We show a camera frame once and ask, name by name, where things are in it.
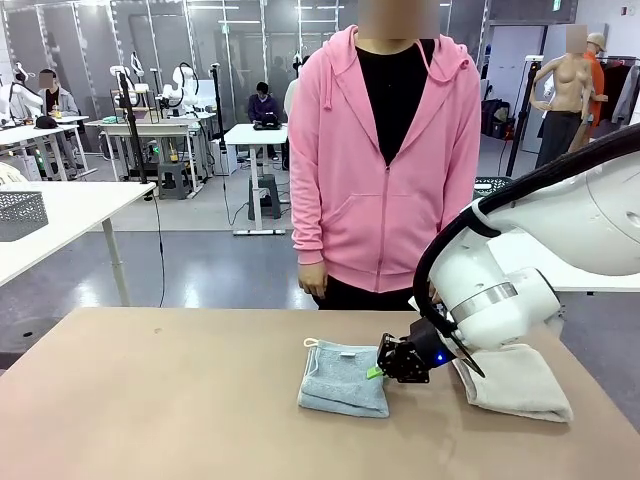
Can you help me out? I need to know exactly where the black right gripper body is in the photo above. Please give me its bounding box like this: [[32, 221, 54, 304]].
[[394, 317, 454, 385]]

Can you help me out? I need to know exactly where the light blue towel with loop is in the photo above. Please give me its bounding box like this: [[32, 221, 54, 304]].
[[297, 337, 391, 420]]

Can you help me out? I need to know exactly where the cream towel with loop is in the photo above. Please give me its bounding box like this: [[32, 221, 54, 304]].
[[452, 343, 575, 425]]

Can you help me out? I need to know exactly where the person's left forearm pink sleeve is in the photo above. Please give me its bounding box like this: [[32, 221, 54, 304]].
[[434, 149, 482, 236]]

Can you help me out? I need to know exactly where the person's right forearm pink sleeve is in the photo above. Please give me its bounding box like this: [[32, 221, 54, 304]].
[[289, 164, 331, 266]]

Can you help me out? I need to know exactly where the grey plastic mesh basket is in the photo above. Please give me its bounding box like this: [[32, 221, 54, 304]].
[[0, 191, 50, 243], [473, 176, 517, 197]]

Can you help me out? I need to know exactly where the person's right hand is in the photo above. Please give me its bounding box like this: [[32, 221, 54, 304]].
[[298, 262, 329, 299]]

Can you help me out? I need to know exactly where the person in pink hoodie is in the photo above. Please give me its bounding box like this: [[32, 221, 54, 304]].
[[288, 0, 482, 312]]

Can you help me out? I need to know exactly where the grey step stool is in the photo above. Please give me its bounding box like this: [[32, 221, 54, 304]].
[[157, 160, 194, 201], [248, 173, 282, 221]]

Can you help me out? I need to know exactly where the black backpack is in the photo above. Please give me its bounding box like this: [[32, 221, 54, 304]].
[[482, 98, 516, 139]]

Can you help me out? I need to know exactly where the white standing desk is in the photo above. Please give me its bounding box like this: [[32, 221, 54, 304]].
[[224, 123, 290, 236]]

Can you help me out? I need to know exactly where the black stand with white top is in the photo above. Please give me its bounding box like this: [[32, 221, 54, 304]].
[[504, 54, 545, 179]]

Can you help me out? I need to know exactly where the seated person dark jacket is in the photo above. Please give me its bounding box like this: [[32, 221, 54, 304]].
[[248, 82, 284, 126]]

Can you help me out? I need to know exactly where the bare mannequin with black skirt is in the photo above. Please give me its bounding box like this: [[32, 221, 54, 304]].
[[529, 24, 596, 169]]

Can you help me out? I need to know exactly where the grey hanging jacket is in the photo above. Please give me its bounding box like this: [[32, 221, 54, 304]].
[[612, 64, 640, 126]]

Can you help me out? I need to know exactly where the black tripod stand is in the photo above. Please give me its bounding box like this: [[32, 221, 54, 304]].
[[114, 69, 159, 186]]

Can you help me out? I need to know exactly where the seated person grey jacket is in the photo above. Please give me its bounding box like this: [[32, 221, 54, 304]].
[[38, 68, 81, 119]]

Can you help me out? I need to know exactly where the black hanging table cable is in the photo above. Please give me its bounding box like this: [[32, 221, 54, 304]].
[[148, 189, 167, 307]]

